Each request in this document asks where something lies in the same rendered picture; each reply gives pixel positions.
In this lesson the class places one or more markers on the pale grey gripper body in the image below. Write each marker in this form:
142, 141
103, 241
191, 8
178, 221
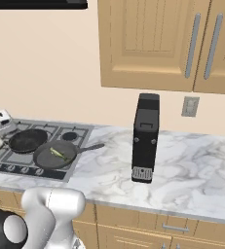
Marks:
7, 129

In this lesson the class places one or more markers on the wooden panel under hob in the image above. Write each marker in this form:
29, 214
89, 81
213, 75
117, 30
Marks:
3, 199

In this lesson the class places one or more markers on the green yellow fish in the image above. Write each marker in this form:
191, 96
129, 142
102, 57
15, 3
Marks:
58, 153

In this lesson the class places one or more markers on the grey wall socket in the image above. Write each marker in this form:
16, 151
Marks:
190, 106

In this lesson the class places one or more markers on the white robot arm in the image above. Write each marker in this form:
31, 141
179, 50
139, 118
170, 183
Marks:
49, 207

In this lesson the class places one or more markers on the grey hob with black grates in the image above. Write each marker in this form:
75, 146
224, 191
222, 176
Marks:
73, 152

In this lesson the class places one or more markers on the black extractor hood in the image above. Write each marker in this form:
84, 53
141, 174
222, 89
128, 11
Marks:
36, 4

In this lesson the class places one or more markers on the black coffee machine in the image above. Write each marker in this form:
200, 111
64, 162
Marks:
145, 139

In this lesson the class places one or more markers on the black frying pan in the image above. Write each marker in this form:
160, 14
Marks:
27, 140

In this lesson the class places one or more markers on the plain wooden drawer front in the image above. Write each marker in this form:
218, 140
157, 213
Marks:
127, 215

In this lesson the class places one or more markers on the wide wooden wall cupboard door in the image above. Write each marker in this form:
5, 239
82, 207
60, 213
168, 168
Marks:
143, 45

